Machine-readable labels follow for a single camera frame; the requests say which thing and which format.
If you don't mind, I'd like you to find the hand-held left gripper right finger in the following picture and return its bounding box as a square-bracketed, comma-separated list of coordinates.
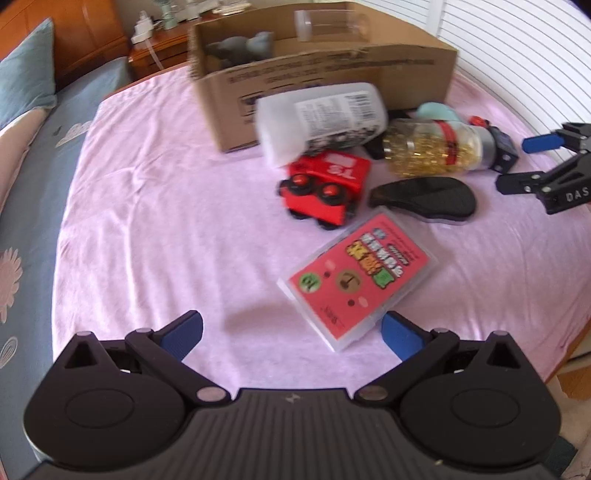
[353, 311, 539, 407]

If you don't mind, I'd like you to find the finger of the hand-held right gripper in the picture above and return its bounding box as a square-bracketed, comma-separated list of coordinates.
[496, 170, 553, 197]
[522, 122, 591, 154]

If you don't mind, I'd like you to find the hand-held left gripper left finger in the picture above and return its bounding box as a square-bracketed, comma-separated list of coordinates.
[54, 310, 232, 407]

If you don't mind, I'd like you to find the dark blue toy train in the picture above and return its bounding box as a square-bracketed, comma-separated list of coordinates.
[468, 115, 519, 175]

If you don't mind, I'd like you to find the pink card case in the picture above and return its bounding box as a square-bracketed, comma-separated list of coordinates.
[276, 213, 440, 354]

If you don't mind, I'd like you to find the golden capsule bottle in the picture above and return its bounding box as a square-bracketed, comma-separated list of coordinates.
[382, 117, 498, 179]

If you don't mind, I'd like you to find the teal round toy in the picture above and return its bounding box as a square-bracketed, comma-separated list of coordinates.
[416, 102, 467, 128]

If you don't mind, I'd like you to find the red toy train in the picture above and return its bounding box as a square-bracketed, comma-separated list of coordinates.
[278, 150, 373, 232]

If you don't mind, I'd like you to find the white plastic bottle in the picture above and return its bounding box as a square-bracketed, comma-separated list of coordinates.
[255, 82, 389, 168]

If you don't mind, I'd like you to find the brown cardboard box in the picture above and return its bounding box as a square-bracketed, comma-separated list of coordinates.
[187, 2, 459, 154]

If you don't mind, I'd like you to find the white louvered wardrobe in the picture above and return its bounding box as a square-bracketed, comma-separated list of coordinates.
[427, 0, 591, 136]

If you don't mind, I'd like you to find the pink blanket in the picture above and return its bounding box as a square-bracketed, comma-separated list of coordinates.
[52, 65, 591, 403]

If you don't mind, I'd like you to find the blue printed bedsheet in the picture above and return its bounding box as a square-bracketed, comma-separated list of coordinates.
[0, 57, 134, 480]

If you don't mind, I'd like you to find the clear plastic jar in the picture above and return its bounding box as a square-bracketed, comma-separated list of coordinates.
[294, 8, 371, 44]

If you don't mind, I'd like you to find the pink pillow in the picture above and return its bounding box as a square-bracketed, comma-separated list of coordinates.
[0, 107, 57, 223]

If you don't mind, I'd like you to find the wooden nightstand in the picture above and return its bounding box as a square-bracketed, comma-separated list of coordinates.
[128, 18, 195, 82]

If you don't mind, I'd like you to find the grey cat figure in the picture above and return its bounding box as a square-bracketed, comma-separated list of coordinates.
[205, 31, 278, 71]

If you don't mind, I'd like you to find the blue pillow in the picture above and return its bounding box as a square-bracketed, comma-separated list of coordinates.
[0, 18, 59, 133]

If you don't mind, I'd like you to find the white power strip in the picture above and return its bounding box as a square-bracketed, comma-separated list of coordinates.
[131, 14, 158, 45]

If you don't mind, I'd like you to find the green desk fan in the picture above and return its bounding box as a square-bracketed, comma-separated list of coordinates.
[158, 0, 179, 29]

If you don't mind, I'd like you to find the wooden headboard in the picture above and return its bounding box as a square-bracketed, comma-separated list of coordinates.
[0, 0, 130, 94]

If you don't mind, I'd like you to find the white cable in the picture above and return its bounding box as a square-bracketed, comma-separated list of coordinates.
[145, 39, 165, 71]

